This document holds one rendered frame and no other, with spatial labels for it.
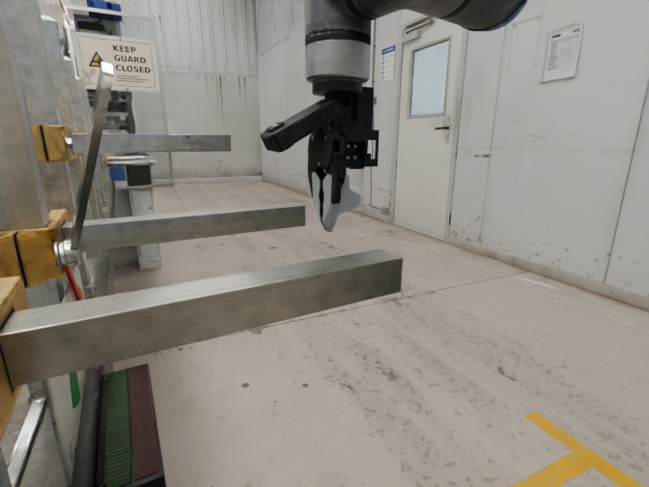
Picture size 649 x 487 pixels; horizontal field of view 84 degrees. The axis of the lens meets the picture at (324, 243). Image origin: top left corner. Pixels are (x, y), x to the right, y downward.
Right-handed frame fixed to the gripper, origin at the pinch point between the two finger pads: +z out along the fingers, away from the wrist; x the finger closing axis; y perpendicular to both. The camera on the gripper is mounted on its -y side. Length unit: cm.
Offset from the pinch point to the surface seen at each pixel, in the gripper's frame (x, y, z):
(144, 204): 250, -14, 32
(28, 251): -8.5, -34.4, -2.8
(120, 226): -1.5, -27.3, -2.9
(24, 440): -13.8, -36.4, 12.0
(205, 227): -1.5, -18.0, -1.7
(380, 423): 35, 41, 83
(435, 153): 220, 246, -1
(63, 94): 44, -34, -21
